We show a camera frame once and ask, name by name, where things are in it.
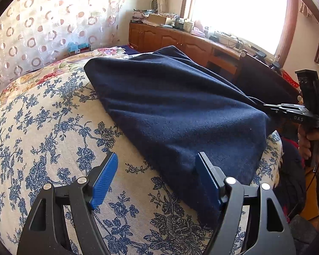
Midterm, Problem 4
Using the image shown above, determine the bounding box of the black chair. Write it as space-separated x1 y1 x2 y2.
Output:
238 52 302 104

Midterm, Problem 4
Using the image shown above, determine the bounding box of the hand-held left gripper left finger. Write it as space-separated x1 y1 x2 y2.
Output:
17 152 119 255

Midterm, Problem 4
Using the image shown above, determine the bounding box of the blue floral white bed cover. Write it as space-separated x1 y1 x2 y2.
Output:
0 68 283 255

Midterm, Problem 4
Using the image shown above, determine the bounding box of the cardboard box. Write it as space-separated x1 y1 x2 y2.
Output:
147 13 168 25

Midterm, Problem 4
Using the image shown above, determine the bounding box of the circle-pattern sheer curtain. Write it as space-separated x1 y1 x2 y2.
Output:
0 0 129 85

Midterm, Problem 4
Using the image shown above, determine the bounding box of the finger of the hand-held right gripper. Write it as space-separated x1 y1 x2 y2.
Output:
251 98 307 119

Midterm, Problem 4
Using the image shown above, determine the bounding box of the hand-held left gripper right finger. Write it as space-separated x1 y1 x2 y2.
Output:
195 152 293 255

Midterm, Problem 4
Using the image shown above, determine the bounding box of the long wooden cabinet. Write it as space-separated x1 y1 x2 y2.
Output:
129 22 249 84

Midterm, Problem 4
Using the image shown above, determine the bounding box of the bright window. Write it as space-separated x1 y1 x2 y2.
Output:
183 0 298 59

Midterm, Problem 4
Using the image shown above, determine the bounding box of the navy fleece garment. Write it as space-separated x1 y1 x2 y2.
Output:
84 45 281 227

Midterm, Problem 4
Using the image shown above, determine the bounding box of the person's right hand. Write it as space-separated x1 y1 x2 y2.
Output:
297 123 319 166

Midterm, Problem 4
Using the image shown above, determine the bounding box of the black cable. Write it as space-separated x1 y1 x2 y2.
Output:
288 131 319 220

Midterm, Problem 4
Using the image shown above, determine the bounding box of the colourful floral blanket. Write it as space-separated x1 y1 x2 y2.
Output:
0 46 139 99

